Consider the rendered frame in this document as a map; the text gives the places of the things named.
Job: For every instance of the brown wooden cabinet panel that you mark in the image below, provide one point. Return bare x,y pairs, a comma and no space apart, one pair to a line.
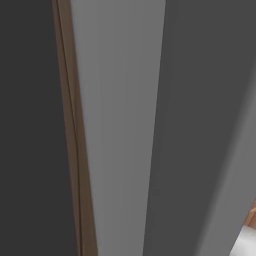
71,110

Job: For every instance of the brown wooden cabinet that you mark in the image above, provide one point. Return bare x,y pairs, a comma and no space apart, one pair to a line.
253,216

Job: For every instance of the grey tall fridge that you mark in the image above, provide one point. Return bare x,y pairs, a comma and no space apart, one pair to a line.
126,100

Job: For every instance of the dark grey appliance panel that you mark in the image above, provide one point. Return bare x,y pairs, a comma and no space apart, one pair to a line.
30,126

